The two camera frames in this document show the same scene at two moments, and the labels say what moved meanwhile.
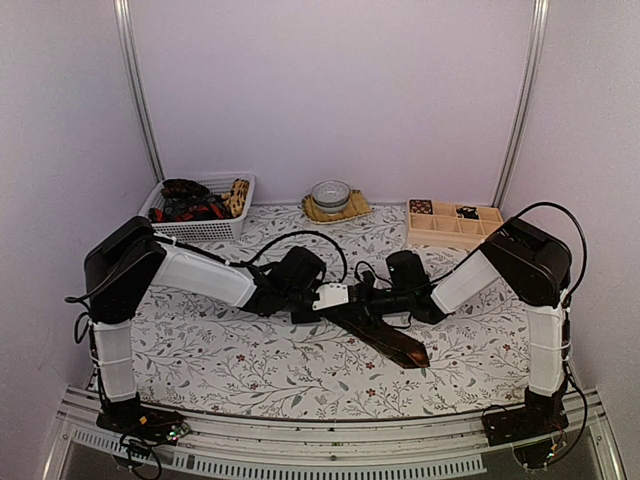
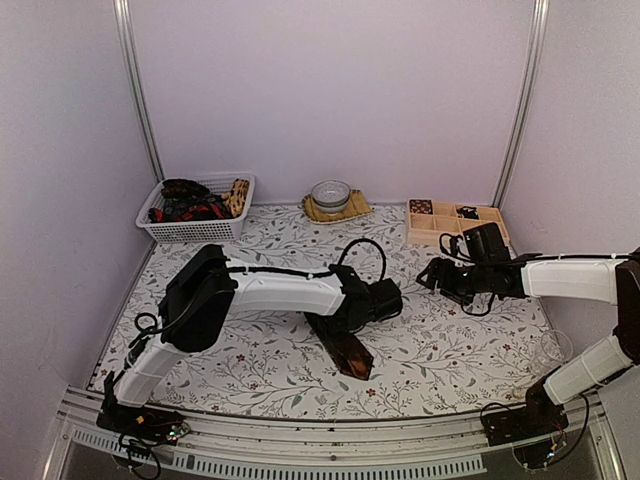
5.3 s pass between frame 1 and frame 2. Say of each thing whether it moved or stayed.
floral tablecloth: stayed
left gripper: moved
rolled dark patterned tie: stayed
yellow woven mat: stayed
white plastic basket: stayed
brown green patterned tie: moved
